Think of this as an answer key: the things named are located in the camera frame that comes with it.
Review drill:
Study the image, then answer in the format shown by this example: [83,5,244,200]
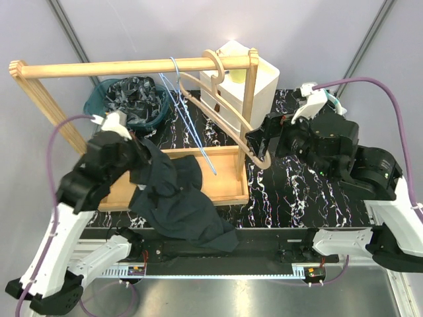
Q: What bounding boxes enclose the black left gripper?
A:
[107,130,156,184]

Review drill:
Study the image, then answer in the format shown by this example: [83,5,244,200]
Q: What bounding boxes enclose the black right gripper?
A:
[245,106,335,179]

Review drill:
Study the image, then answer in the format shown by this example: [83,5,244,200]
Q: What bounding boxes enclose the wooden clothes hanger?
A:
[180,48,272,170]

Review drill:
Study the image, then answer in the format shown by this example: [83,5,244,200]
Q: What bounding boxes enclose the dark navy shorts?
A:
[129,139,239,252]

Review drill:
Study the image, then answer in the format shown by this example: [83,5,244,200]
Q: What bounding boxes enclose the patterned dark shorts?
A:
[103,76,166,129]

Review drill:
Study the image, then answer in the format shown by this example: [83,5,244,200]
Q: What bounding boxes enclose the blue wire hanger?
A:
[159,57,217,176]

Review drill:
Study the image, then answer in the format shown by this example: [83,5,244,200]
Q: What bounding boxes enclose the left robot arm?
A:
[5,131,151,316]

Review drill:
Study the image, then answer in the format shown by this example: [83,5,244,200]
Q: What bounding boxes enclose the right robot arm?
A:
[245,112,422,273]

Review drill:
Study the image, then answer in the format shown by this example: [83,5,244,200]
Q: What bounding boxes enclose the white drawer cabinet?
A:
[199,40,281,135]

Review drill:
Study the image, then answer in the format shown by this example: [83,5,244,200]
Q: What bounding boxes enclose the yellow cup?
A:
[229,69,247,83]

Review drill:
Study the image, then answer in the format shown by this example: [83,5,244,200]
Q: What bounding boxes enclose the teal cat ear headphones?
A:
[325,90,347,116]

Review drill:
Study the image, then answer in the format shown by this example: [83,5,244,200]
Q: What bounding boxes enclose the teal plastic basin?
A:
[83,76,170,132]

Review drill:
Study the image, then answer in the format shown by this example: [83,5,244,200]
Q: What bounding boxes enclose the black marble pattern mat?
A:
[87,89,370,229]

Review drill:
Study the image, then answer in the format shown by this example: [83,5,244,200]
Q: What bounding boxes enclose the wooden clothes rack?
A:
[9,57,249,206]

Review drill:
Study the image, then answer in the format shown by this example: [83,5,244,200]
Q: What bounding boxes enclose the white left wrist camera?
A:
[91,110,132,140]

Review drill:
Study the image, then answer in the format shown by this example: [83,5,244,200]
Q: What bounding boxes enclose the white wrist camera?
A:
[291,83,328,124]
[91,110,132,140]

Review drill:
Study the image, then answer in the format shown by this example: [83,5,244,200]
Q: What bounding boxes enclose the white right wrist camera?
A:
[291,83,328,124]

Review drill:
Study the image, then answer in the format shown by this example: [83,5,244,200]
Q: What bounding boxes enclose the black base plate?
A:
[102,229,340,279]

